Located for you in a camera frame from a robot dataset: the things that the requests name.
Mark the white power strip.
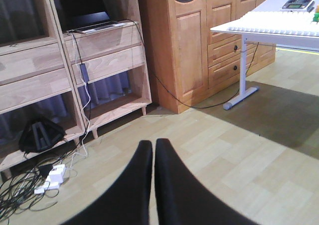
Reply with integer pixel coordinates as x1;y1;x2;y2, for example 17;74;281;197
33;164;66;195

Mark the wooden shelf unit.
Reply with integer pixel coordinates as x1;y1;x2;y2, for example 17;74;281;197
51;0;152;138
0;0;84;180

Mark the green toy block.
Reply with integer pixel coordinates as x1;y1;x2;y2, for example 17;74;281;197
313;6;319;23

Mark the floor cable bundle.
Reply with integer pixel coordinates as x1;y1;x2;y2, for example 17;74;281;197
0;135;90;225

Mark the black triangular gripper part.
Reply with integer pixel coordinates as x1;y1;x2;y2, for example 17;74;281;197
18;118;66;153

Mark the left wooden shelf unit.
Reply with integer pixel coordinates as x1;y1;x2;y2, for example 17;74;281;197
0;0;84;180

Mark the wooden wardrobe cabinet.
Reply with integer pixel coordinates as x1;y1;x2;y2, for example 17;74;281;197
139;0;265;113

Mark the long black floor cable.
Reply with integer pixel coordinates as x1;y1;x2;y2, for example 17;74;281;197
124;19;260;110

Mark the white standing desk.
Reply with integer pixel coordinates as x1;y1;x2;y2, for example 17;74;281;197
210;0;319;110

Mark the black laptop power brick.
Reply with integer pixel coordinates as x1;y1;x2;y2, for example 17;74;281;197
79;63;89;83

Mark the grey remote controller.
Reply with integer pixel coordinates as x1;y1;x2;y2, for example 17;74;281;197
280;0;315;12

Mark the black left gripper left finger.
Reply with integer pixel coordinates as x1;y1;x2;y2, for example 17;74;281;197
63;140;153;225

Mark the right wooden shelf unit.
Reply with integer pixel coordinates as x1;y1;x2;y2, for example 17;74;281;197
51;0;152;138

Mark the open silver laptop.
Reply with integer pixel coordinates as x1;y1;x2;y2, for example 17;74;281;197
60;0;126;34

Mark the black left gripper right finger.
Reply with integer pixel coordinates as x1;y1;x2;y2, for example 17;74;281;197
155;138;255;225

